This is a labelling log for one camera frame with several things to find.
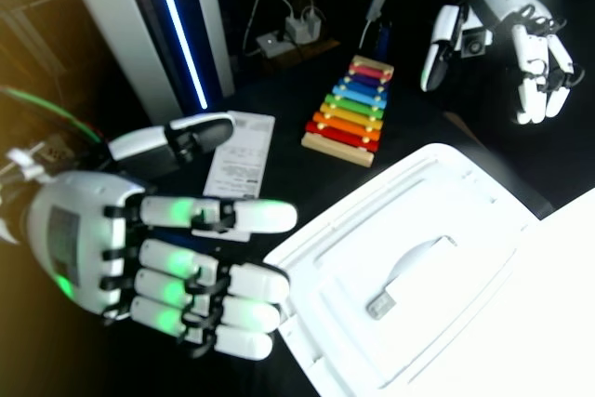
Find rainbow toy xylophone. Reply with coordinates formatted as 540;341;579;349
300;55;395;168

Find green cable of arm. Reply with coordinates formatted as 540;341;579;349
0;85;104;145

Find white plug charger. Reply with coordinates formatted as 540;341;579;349
284;6;323;43

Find white power strip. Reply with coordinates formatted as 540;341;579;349
255;30;298;57

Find brown cardboard piece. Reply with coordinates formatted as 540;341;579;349
258;37;341;61

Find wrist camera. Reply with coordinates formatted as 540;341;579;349
461;27;494;60

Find white column with blue light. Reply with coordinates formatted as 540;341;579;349
58;0;236;124

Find printed paper sheet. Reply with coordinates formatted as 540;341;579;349
203;111;276;201

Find white plastic lid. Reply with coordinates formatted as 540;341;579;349
263;142;554;397

